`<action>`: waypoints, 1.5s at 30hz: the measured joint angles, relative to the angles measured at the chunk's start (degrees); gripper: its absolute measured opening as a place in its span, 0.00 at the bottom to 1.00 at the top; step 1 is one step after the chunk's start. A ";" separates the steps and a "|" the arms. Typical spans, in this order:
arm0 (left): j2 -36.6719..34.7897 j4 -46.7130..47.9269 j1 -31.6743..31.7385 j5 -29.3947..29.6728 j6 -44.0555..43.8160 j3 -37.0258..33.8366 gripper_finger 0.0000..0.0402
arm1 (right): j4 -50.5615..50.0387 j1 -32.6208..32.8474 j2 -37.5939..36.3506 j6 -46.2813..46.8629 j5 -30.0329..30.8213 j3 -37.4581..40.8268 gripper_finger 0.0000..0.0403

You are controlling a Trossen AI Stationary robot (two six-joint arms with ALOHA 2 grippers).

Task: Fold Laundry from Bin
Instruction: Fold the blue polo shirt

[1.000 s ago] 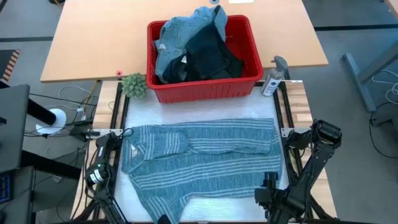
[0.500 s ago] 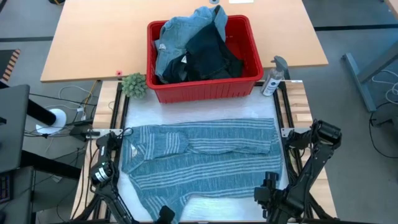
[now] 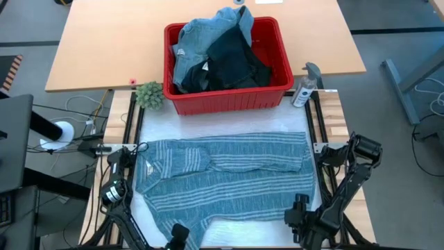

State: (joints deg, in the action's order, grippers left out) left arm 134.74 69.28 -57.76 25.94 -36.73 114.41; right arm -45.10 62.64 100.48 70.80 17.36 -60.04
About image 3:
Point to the black chair base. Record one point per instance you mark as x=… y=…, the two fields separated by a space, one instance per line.
x=430 y=130

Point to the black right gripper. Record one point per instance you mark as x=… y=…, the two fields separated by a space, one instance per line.
x=310 y=225

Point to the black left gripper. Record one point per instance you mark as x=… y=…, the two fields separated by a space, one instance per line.
x=178 y=237

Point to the light blue denim garment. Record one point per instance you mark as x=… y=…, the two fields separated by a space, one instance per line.
x=197 y=45

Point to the light wooden desk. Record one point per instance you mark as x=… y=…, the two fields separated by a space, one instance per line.
x=104 y=41

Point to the grey desk leg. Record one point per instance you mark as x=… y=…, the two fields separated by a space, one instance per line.
x=404 y=87

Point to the blue white striped shirt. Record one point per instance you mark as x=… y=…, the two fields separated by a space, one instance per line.
x=225 y=184

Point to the black keyboard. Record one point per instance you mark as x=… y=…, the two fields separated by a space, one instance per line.
x=5 y=210

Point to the white paper sheet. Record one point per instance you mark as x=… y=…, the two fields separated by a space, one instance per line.
x=268 y=1

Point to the small potted green plant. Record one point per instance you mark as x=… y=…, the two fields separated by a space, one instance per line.
x=150 y=96

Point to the red plastic laundry bin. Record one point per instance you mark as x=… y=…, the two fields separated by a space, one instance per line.
x=229 y=100

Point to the small red object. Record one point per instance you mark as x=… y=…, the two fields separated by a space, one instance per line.
x=132 y=82

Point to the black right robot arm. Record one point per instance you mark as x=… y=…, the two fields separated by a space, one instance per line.
x=350 y=180

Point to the black monitor pole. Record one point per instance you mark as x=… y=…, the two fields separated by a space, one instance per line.
x=43 y=126

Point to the black power adapter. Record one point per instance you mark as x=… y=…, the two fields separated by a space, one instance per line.
x=88 y=148

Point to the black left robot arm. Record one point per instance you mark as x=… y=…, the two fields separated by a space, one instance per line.
x=119 y=205

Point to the white round base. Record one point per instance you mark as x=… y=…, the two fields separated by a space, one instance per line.
x=66 y=133

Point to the black aluminium table frame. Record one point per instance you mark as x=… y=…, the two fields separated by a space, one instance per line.
x=139 y=114

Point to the white padded table mat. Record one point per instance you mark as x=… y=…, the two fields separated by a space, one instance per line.
x=225 y=121

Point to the dark navy garment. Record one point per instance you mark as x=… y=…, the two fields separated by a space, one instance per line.
x=230 y=62

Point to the clear spray bottle grey trigger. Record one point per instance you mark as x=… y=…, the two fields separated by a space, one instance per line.
x=302 y=93

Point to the dark grey monitor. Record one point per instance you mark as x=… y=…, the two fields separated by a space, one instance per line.
x=14 y=139

